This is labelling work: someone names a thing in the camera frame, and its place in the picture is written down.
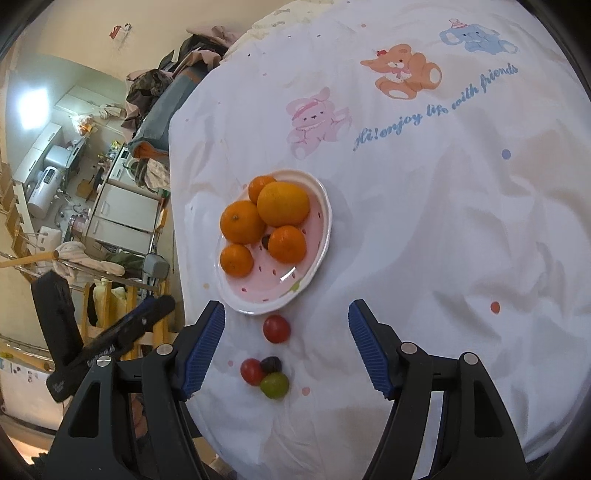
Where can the pink hanging garment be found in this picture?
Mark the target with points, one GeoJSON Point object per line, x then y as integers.
{"type": "Point", "coordinates": [87, 261]}

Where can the white washing machine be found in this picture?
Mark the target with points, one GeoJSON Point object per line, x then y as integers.
{"type": "Point", "coordinates": [130, 168]}

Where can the small mandarin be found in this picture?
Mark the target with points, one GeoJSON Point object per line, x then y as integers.
{"type": "Point", "coordinates": [287, 244]}
{"type": "Point", "coordinates": [236, 261]}
{"type": "Point", "coordinates": [258, 187]}
{"type": "Point", "coordinates": [242, 222]}

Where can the red wall decoration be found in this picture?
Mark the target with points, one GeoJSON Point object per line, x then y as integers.
{"type": "Point", "coordinates": [119, 31]}

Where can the white water heater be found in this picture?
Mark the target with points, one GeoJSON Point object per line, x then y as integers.
{"type": "Point", "coordinates": [44, 191]}

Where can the pile of dark clothes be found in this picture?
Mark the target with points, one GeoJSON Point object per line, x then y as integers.
{"type": "Point", "coordinates": [157, 78]}

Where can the white upper kitchen cabinets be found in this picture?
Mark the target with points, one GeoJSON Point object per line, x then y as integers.
{"type": "Point", "coordinates": [39, 147]}

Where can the white lower kitchen cabinet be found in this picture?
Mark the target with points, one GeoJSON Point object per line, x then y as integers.
{"type": "Point", "coordinates": [124, 212]}

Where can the pale yellow bed cover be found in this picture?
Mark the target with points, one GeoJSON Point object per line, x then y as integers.
{"type": "Point", "coordinates": [268, 25]}

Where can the green cherry tomato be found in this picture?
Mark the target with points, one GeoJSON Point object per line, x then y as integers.
{"type": "Point", "coordinates": [275, 386]}

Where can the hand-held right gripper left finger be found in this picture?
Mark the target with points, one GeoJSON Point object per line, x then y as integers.
{"type": "Point", "coordinates": [203, 350]}

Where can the floral cloth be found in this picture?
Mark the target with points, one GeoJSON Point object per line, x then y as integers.
{"type": "Point", "coordinates": [154, 173]}

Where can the wooden rack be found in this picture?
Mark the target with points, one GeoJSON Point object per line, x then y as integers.
{"type": "Point", "coordinates": [120, 300]}

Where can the ceiling light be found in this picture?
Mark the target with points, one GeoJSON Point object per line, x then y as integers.
{"type": "Point", "coordinates": [32, 106]}

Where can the pink seed-patterned plate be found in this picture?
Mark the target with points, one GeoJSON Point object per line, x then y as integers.
{"type": "Point", "coordinates": [272, 288]}

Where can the red cherry tomato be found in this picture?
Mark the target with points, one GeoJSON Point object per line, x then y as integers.
{"type": "Point", "coordinates": [250, 372]}
{"type": "Point", "coordinates": [276, 329]}

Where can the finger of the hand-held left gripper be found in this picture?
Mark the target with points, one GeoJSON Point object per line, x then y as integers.
{"type": "Point", "coordinates": [55, 314]}
{"type": "Point", "coordinates": [138, 318]}

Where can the dark purple cherry tomato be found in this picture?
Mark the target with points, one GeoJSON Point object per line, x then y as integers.
{"type": "Point", "coordinates": [272, 363]}

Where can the steel range hood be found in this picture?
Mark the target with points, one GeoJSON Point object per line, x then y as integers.
{"type": "Point", "coordinates": [62, 157]}

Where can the large orange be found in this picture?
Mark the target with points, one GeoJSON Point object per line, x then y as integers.
{"type": "Point", "coordinates": [283, 204]}

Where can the yellow hanging plastic bag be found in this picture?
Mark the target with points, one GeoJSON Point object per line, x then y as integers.
{"type": "Point", "coordinates": [84, 124]}

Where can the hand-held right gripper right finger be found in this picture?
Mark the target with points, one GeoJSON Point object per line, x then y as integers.
{"type": "Point", "coordinates": [371, 355]}

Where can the grey metal box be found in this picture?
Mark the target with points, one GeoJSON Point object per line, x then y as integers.
{"type": "Point", "coordinates": [155, 266]}

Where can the grey-blue cushion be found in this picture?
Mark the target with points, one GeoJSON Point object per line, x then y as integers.
{"type": "Point", "coordinates": [161, 120]}

